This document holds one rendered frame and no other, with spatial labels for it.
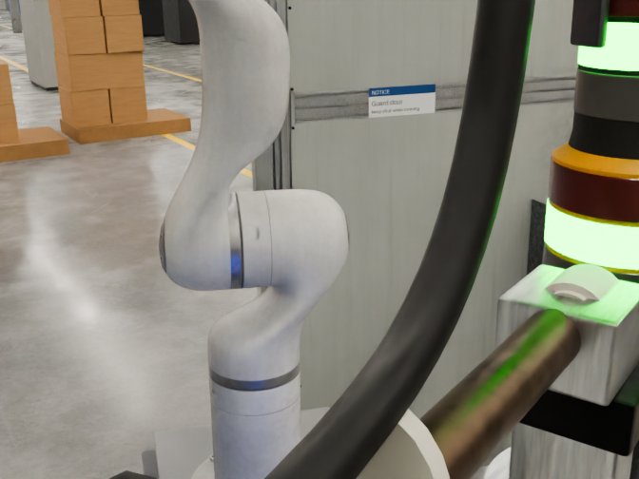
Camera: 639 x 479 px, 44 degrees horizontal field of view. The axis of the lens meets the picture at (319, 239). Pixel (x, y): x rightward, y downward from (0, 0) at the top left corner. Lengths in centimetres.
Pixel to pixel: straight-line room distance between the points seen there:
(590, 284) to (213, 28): 70
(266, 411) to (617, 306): 84
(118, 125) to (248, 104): 756
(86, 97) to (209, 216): 755
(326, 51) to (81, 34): 638
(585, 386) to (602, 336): 1
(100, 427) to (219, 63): 241
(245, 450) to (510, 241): 159
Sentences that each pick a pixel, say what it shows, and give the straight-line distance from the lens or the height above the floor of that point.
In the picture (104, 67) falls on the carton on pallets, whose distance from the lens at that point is 845.
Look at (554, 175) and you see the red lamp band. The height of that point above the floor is 157.
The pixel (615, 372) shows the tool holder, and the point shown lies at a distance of 20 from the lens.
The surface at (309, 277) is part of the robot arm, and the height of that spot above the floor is 127.
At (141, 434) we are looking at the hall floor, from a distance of 307.
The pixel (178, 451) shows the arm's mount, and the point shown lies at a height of 94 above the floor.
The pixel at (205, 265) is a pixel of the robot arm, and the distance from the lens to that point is 92.
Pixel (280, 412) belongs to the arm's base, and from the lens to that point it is 102.
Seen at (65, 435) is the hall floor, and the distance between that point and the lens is 315.
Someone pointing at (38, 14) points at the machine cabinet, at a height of 109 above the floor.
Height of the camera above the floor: 162
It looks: 19 degrees down
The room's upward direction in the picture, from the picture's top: 1 degrees counter-clockwise
